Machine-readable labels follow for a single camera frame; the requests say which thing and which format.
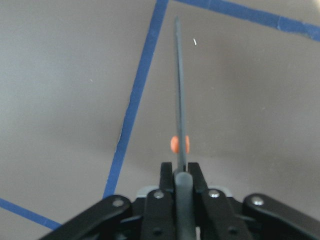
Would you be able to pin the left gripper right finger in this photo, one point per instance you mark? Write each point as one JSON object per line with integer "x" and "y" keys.
{"x": 214, "y": 213}

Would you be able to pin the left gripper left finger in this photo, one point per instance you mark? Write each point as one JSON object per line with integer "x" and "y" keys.
{"x": 158, "y": 216}

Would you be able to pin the grey orange scissors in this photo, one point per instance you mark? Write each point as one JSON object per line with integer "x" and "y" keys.
{"x": 185, "y": 222}

